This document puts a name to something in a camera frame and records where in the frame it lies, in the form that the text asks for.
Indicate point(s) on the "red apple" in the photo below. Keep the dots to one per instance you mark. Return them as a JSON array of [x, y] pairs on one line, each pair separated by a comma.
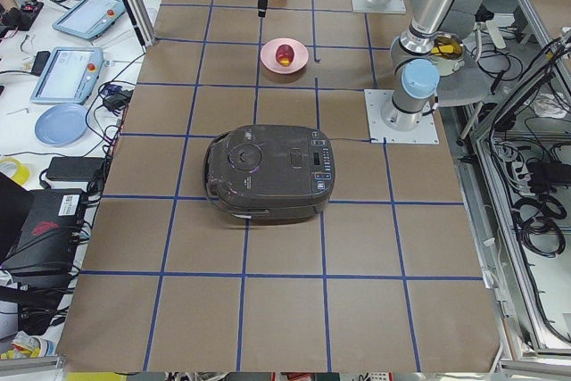
[[284, 55]]

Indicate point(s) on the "pink plate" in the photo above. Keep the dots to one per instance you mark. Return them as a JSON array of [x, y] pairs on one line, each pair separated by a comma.
[[268, 55]]

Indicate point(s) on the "shiny metal bowl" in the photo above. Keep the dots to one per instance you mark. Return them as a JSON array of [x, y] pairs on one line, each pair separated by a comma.
[[447, 54]]

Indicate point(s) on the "blue plate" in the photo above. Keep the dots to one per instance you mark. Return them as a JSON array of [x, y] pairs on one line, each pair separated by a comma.
[[62, 124]]

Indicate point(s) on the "teach pendant far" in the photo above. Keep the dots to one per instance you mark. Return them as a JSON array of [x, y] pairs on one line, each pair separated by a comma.
[[89, 19]]

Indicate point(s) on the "teach pendant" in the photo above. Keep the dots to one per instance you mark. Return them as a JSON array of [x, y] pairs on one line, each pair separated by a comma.
[[69, 76], [89, 19]]

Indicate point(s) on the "dark grey rice cooker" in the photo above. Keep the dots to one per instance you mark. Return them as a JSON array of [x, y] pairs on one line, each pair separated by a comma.
[[270, 172]]

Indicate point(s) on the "teach pendant near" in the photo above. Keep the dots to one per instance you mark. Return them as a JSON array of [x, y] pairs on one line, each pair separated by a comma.
[[69, 76]]

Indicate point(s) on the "black power adapter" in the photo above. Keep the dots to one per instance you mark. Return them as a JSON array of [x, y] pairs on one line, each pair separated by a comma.
[[73, 169]]

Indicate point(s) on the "yellow tape roll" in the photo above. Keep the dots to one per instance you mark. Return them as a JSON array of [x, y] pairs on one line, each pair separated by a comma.
[[14, 170]]

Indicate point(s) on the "black laptop computer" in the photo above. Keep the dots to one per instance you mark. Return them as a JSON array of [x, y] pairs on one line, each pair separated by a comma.
[[39, 233]]

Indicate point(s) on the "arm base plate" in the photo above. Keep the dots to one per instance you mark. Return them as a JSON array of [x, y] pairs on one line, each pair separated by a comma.
[[388, 125], [379, 6]]

